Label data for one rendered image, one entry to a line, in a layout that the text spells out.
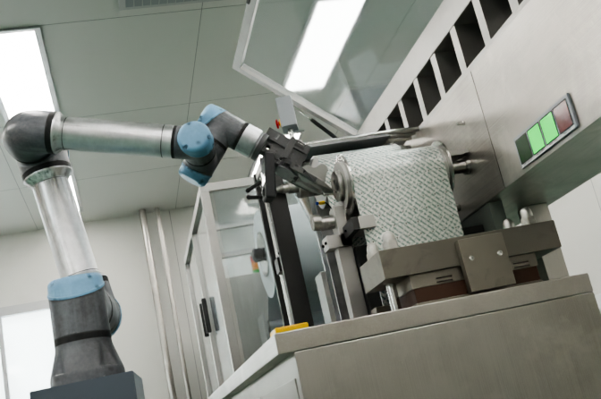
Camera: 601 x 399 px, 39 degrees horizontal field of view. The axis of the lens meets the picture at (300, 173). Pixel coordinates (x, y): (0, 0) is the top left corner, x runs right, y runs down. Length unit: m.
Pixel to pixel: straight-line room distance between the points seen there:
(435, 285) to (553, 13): 0.59
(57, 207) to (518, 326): 1.05
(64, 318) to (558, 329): 0.99
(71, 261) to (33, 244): 5.68
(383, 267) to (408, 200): 0.31
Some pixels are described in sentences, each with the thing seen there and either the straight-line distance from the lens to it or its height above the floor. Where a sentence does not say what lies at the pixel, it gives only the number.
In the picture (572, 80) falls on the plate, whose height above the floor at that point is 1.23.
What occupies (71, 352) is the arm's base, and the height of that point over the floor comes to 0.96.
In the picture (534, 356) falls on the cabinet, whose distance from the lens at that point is 1.74.
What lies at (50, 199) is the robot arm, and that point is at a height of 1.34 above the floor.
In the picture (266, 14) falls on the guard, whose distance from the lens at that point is 2.71.
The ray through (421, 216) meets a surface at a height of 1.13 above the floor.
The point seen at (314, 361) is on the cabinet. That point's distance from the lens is 1.60.
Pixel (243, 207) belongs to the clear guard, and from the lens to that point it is 2.99.
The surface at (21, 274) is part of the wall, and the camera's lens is 7.62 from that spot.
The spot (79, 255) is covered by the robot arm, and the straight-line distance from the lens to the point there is 1.98.
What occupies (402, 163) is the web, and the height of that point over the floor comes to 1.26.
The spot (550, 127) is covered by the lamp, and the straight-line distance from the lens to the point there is 1.76.
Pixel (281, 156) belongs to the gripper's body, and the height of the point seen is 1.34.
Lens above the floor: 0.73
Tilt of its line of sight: 16 degrees up
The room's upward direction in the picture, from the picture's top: 13 degrees counter-clockwise
